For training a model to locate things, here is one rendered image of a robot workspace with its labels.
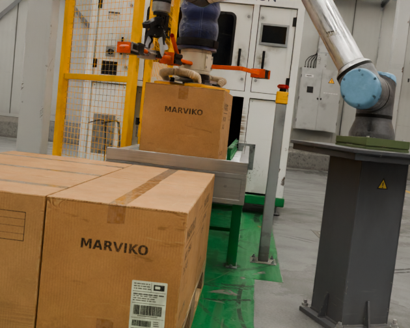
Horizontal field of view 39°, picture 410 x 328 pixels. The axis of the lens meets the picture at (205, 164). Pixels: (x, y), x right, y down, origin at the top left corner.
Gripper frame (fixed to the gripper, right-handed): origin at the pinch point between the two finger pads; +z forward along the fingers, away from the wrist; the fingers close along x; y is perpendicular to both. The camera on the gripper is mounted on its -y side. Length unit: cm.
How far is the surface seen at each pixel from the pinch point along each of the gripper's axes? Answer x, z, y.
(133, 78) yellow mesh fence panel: 55, 9, 59
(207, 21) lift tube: -6.9, -22.5, 35.7
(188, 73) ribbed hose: -7.3, 6.5, 22.1
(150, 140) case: 1.2, 42.0, 6.5
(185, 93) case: -12.6, 16.9, 12.4
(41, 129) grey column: 100, 47, 32
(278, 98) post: -35, 12, 78
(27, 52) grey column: 113, 1, 27
